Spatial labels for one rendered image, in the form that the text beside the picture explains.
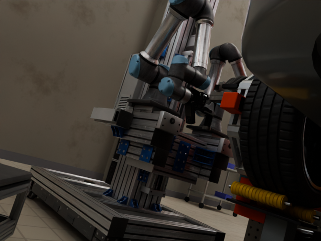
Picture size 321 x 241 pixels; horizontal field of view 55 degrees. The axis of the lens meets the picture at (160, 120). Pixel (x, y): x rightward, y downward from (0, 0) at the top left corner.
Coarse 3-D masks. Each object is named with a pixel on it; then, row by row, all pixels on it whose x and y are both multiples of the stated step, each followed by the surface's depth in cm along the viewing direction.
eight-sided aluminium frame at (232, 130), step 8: (248, 80) 139; (240, 88) 138; (248, 88) 135; (232, 120) 136; (232, 128) 135; (232, 136) 136; (232, 144) 138; (232, 152) 140; (240, 160) 142; (240, 168) 141
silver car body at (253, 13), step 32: (256, 0) 51; (288, 0) 43; (320, 0) 40; (256, 32) 51; (288, 32) 48; (320, 32) 45; (256, 64) 59; (288, 64) 55; (320, 64) 55; (288, 96) 70; (320, 96) 64
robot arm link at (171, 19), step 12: (180, 0) 149; (192, 0) 150; (204, 0) 154; (180, 12) 152; (192, 12) 155; (168, 24) 157; (180, 24) 158; (156, 36) 160; (168, 36) 159; (156, 48) 161; (132, 60) 168; (144, 60) 163; (156, 60) 166; (132, 72) 165; (144, 72) 165; (156, 72) 169
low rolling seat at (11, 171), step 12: (0, 168) 109; (12, 168) 117; (0, 180) 91; (12, 180) 101; (24, 180) 117; (0, 192) 93; (12, 192) 104; (24, 192) 119; (0, 216) 118; (12, 216) 118; (0, 228) 104; (12, 228) 118; (0, 240) 108
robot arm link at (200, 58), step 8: (208, 0) 158; (208, 8) 156; (200, 16) 157; (208, 16) 156; (200, 24) 156; (208, 24) 156; (200, 32) 154; (208, 32) 155; (200, 40) 152; (208, 40) 154; (200, 48) 151; (208, 48) 153; (200, 56) 149; (192, 64) 151; (200, 64) 148; (200, 72) 146; (192, 80) 144; (200, 80) 145; (208, 80) 148; (200, 88) 150
